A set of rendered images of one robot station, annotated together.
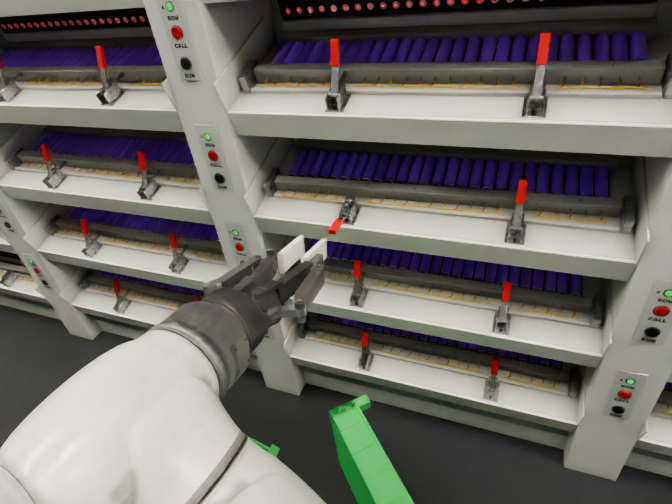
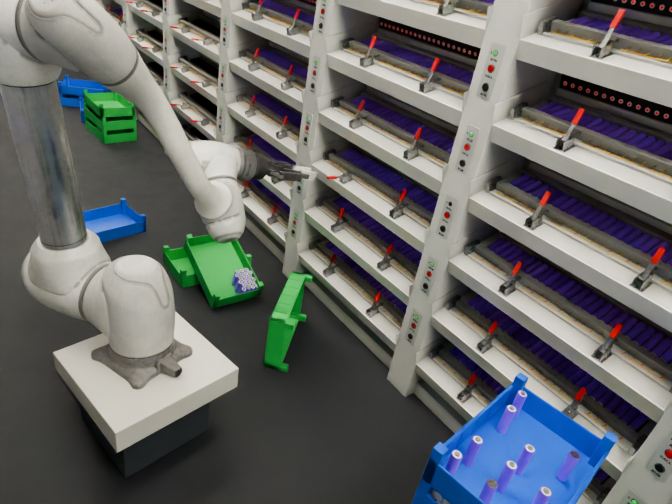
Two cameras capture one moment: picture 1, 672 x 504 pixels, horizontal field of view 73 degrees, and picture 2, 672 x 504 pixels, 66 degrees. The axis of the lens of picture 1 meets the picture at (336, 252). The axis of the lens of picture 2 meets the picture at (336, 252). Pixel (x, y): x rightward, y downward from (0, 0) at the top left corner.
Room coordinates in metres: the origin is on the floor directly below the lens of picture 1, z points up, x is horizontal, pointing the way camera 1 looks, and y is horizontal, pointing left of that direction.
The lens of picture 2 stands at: (-0.86, -0.70, 1.23)
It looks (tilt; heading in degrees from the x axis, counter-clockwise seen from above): 30 degrees down; 23
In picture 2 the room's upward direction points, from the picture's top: 11 degrees clockwise
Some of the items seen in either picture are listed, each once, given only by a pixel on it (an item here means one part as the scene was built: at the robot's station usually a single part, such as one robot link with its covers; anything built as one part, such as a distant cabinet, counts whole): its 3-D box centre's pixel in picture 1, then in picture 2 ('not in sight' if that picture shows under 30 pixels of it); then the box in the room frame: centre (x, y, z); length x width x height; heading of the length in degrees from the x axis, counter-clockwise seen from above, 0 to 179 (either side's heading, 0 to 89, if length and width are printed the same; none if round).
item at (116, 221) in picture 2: not in sight; (102, 221); (0.50, 1.01, 0.04); 0.30 x 0.20 x 0.08; 164
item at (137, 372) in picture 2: not in sight; (147, 349); (-0.14, 0.07, 0.29); 0.22 x 0.18 x 0.06; 85
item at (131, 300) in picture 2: not in sight; (136, 300); (-0.14, 0.10, 0.43); 0.18 x 0.16 x 0.22; 98
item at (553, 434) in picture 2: not in sight; (522, 457); (-0.12, -0.80, 0.52); 0.30 x 0.20 x 0.08; 163
